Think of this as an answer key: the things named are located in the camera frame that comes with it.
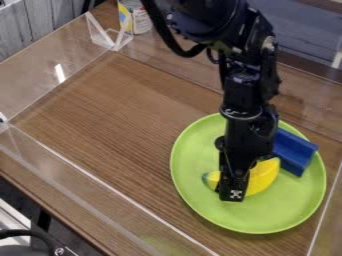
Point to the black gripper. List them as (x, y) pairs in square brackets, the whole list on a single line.
[(246, 143)]

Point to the yellow toy banana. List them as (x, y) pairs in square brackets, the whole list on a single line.
[(262, 176)]

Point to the blue stepped block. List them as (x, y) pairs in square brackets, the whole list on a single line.
[(294, 150)]

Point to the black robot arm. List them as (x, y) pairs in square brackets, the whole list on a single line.
[(231, 28)]

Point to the green round plate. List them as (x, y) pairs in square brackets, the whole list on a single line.
[(268, 212)]

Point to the white labelled canister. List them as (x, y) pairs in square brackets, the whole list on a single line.
[(133, 17)]

